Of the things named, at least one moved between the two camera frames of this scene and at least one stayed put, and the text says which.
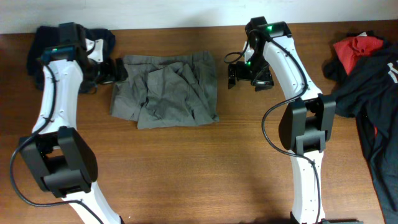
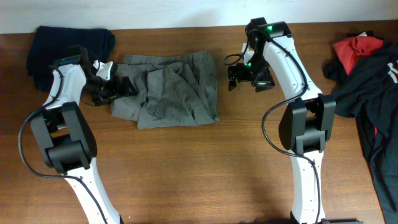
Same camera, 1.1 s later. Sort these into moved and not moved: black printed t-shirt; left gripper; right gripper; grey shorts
Moved: left gripper
Not moved: grey shorts; right gripper; black printed t-shirt
